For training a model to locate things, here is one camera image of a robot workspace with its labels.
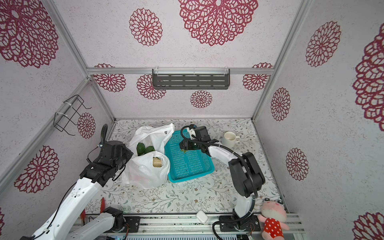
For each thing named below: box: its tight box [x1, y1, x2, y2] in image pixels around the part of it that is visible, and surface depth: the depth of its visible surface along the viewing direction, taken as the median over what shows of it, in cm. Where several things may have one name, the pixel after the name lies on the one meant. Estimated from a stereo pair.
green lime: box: [144, 146, 156, 154], surface depth 99 cm
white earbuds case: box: [196, 210, 209, 225], surface depth 77 cm
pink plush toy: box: [257, 197, 290, 240], surface depth 72 cm
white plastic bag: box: [121, 123, 175, 189], surface depth 80 cm
